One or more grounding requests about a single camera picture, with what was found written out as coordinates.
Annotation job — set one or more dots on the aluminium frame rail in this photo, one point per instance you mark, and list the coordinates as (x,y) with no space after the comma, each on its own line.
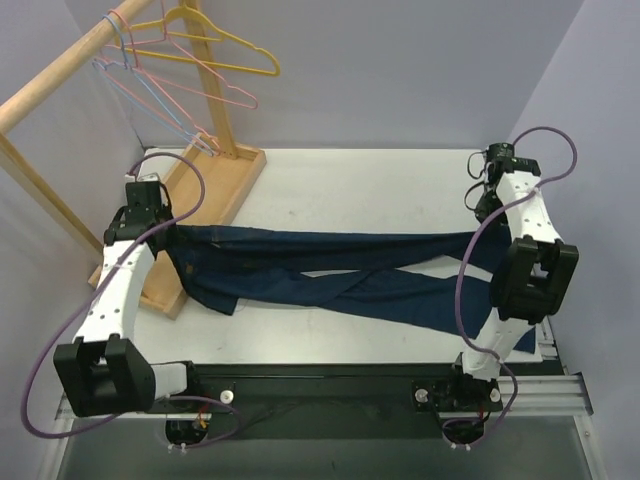
(550,360)

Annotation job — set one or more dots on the yellow plastic hanger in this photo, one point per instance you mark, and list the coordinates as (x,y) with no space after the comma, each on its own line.
(183,22)

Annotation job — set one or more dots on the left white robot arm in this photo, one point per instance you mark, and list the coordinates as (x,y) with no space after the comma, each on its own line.
(102,371)

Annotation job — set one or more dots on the wooden clothes rack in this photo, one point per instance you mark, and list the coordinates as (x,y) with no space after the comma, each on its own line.
(228,177)

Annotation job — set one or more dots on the dark blue denim trousers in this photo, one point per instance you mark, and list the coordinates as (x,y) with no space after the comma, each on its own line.
(360,274)

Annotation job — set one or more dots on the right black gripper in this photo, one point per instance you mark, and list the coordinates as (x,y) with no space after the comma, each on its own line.
(489,211)

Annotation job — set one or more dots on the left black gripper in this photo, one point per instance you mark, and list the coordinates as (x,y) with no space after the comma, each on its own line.
(163,235)

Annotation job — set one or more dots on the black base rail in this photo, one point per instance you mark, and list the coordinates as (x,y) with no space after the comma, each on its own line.
(329,402)

